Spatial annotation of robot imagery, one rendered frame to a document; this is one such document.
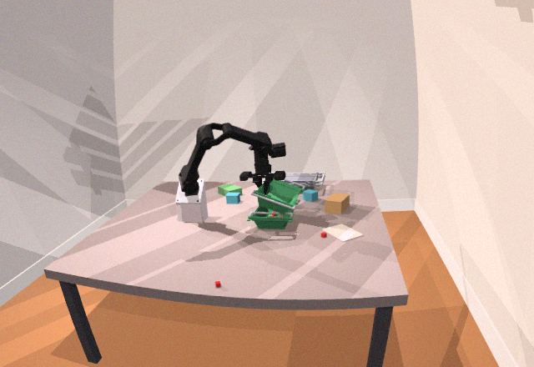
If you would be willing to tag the green rectangular block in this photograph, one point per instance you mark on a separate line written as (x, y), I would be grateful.
(229, 188)

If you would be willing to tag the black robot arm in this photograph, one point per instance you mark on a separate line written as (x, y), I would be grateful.
(259, 141)

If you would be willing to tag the small light blue block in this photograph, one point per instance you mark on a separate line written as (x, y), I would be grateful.
(310, 195)
(233, 198)

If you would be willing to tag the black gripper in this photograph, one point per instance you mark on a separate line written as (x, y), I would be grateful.
(261, 169)

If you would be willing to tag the green plastic tray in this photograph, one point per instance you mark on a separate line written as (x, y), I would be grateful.
(263, 221)

